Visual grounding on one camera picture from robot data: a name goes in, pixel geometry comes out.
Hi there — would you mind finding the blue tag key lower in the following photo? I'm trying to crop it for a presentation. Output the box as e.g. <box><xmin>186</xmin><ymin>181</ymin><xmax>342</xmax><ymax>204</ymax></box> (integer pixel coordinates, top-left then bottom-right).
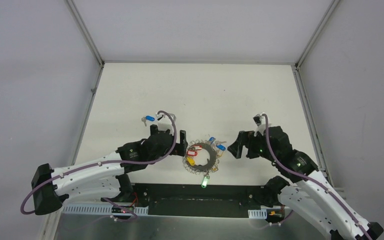
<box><xmin>214</xmin><ymin>141</ymin><xmax>226</xmax><ymax>151</ymax></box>

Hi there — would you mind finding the red key tag lower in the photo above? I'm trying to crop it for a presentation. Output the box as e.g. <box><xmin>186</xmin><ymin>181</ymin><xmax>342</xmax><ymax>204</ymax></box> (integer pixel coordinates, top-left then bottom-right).
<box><xmin>186</xmin><ymin>150</ymin><xmax>198</xmax><ymax>157</ymax></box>

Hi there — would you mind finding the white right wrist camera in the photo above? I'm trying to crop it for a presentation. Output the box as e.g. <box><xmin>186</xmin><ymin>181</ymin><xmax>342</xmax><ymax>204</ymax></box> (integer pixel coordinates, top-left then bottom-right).
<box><xmin>253</xmin><ymin>112</ymin><xmax>272</xmax><ymax>137</ymax></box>

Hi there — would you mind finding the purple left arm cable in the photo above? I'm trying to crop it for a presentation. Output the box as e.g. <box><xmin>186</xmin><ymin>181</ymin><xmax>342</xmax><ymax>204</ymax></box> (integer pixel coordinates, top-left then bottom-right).
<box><xmin>20</xmin><ymin>110</ymin><xmax>178</xmax><ymax>221</ymax></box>

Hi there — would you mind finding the white cable duct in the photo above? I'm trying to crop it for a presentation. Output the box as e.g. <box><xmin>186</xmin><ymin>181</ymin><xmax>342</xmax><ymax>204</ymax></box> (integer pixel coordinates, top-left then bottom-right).
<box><xmin>62</xmin><ymin>203</ymin><xmax>131</xmax><ymax>216</ymax></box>
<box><xmin>247</xmin><ymin>208</ymin><xmax>268</xmax><ymax>220</ymax></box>

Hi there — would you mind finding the red key tag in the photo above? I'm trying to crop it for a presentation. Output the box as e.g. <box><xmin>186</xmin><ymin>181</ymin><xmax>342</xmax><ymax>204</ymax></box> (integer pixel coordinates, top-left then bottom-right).
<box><xmin>191</xmin><ymin>145</ymin><xmax>203</xmax><ymax>151</ymax></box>
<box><xmin>186</xmin><ymin>150</ymin><xmax>198</xmax><ymax>157</ymax></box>

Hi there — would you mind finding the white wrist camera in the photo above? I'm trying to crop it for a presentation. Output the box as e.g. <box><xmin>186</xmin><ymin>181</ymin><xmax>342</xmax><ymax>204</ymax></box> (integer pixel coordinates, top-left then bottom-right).
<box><xmin>155</xmin><ymin>113</ymin><xmax>174</xmax><ymax>132</ymax></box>
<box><xmin>253</xmin><ymin>112</ymin><xmax>272</xmax><ymax>137</ymax></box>

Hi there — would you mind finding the left white cable duct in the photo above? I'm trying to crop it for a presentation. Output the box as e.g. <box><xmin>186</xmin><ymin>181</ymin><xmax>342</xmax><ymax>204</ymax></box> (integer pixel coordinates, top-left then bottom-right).
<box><xmin>62</xmin><ymin>203</ymin><xmax>131</xmax><ymax>216</ymax></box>

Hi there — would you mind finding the red key tag upper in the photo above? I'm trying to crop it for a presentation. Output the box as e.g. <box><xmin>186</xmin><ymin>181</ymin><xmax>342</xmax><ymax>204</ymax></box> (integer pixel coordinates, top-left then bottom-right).
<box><xmin>191</xmin><ymin>145</ymin><xmax>203</xmax><ymax>151</ymax></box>

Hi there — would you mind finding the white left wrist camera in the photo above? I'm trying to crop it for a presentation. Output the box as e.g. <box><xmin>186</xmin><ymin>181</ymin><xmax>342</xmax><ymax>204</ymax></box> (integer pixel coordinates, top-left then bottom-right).
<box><xmin>155</xmin><ymin>113</ymin><xmax>174</xmax><ymax>132</ymax></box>

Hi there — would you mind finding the green key tag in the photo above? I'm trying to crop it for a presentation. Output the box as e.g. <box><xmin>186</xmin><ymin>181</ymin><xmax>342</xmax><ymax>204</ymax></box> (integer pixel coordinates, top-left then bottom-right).
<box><xmin>201</xmin><ymin>174</ymin><xmax>210</xmax><ymax>189</ymax></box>

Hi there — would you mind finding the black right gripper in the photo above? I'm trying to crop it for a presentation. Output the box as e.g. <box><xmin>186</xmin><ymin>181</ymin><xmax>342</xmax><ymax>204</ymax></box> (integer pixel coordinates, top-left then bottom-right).
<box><xmin>227</xmin><ymin>130</ymin><xmax>278</xmax><ymax>163</ymax></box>

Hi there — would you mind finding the black mounting base plate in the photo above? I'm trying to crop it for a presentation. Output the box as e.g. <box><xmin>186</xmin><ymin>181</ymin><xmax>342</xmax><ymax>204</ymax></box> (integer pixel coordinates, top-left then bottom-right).
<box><xmin>102</xmin><ymin>183</ymin><xmax>297</xmax><ymax>219</ymax></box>

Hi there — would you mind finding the loose blue tag key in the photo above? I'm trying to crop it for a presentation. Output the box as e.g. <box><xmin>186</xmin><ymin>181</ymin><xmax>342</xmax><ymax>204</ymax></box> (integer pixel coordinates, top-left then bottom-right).
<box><xmin>141</xmin><ymin>115</ymin><xmax>156</xmax><ymax>127</ymax></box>

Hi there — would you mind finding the blue tag key upper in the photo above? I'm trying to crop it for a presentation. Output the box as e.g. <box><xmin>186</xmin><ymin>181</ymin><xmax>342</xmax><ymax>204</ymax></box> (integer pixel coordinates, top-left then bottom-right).
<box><xmin>208</xmin><ymin>137</ymin><xmax>216</xmax><ymax>145</ymax></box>

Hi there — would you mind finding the right white cable duct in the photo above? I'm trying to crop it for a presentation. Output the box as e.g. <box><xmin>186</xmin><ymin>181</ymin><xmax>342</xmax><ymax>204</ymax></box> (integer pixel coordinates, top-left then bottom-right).
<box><xmin>247</xmin><ymin>208</ymin><xmax>268</xmax><ymax>220</ymax></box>

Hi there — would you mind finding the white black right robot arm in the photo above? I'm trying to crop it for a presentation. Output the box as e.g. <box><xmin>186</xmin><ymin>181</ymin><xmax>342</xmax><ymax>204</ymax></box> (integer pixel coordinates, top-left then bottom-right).
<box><xmin>227</xmin><ymin>126</ymin><xmax>384</xmax><ymax>240</ymax></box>

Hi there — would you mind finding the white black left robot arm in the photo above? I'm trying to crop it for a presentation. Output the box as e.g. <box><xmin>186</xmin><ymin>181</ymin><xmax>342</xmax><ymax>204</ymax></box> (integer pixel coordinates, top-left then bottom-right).
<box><xmin>28</xmin><ymin>124</ymin><xmax>188</xmax><ymax>216</ymax></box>

